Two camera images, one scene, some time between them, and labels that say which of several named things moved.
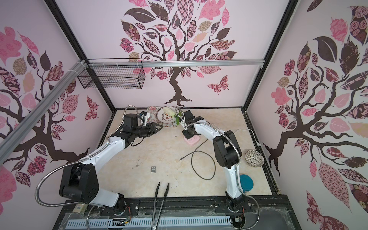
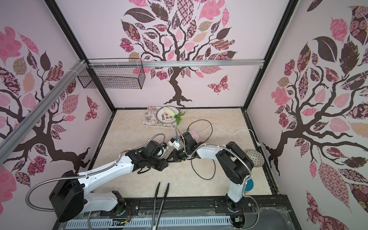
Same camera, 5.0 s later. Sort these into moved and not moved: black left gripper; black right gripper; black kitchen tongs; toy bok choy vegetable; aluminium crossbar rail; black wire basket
Moved: black right gripper; black left gripper
Not moved: toy bok choy vegetable; black kitchen tongs; aluminium crossbar rail; black wire basket
